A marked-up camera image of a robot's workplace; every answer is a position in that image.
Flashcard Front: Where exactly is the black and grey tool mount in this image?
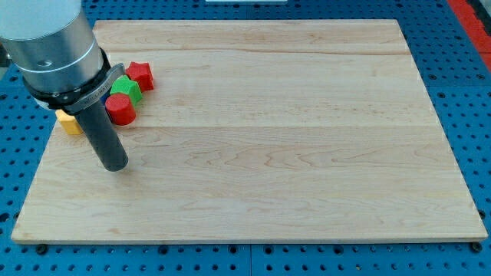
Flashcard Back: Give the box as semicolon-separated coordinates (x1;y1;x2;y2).
23;48;125;114

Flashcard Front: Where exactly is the yellow block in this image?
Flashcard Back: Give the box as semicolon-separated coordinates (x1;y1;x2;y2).
55;110;83;135

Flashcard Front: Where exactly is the blue block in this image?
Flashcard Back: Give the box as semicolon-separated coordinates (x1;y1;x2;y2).
100;90;110;105

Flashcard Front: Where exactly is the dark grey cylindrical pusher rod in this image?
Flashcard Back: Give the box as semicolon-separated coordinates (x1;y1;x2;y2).
75;100;128;172

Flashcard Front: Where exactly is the wooden board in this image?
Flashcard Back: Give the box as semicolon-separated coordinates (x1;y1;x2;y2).
12;19;488;245

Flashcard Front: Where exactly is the red strip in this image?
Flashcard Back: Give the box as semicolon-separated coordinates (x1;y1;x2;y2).
447;0;490;70

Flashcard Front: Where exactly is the red star block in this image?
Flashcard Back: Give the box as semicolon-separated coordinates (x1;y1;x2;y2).
126;61;154;92

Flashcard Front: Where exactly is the green block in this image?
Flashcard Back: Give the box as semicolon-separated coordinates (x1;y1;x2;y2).
110;75;143;107

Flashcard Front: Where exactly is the red cylinder block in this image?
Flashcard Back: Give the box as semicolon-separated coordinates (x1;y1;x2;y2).
105;93;137;126

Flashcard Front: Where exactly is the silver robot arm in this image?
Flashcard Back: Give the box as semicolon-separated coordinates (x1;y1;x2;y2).
1;0;128;172

